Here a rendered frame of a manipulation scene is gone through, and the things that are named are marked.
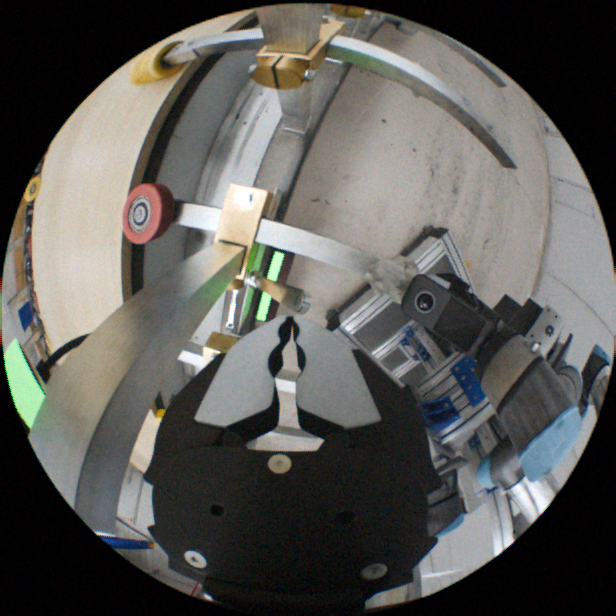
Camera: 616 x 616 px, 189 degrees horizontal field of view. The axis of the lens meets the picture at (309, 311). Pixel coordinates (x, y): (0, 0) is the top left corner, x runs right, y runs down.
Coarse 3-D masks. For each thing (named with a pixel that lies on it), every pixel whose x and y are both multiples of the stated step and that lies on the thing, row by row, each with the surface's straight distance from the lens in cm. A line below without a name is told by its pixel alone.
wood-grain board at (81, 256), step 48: (96, 96) 68; (144, 96) 40; (96, 144) 46; (144, 144) 33; (48, 192) 75; (96, 192) 40; (48, 240) 70; (96, 240) 39; (48, 288) 78; (96, 288) 43; (48, 336) 112; (144, 432) 83
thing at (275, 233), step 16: (176, 208) 31; (192, 208) 30; (208, 208) 28; (192, 224) 30; (208, 224) 29; (272, 224) 26; (288, 224) 28; (256, 240) 27; (272, 240) 26; (288, 240) 26; (304, 240) 26; (320, 240) 26; (336, 240) 28; (320, 256) 27; (336, 256) 27; (352, 256) 27; (368, 256) 28
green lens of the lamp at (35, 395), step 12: (12, 348) 13; (12, 360) 12; (24, 360) 11; (12, 372) 12; (24, 372) 11; (12, 384) 12; (24, 384) 11; (36, 384) 11; (24, 396) 11; (36, 396) 11; (24, 408) 11; (36, 408) 11
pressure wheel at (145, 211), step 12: (132, 192) 31; (144, 192) 29; (156, 192) 27; (168, 192) 29; (132, 204) 31; (144, 204) 29; (156, 204) 27; (168, 204) 28; (132, 216) 31; (144, 216) 29; (156, 216) 27; (168, 216) 28; (132, 228) 31; (144, 228) 29; (156, 228) 27; (132, 240) 30; (144, 240) 29
